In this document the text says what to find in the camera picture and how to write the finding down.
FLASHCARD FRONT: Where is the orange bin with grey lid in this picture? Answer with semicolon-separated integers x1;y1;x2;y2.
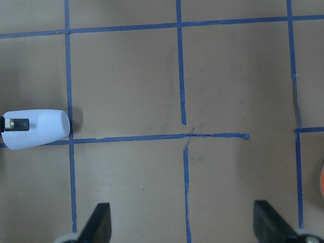
319;164;324;199

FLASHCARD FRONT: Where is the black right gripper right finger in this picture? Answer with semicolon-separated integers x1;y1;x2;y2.
253;200;300;243

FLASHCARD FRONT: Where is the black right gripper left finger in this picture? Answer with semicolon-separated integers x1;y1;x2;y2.
76;202;112;242

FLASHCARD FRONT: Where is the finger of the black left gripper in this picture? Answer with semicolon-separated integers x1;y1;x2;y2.
1;116;29;132

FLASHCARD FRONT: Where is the light blue plastic cup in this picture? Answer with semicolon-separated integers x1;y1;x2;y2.
1;109;70;150

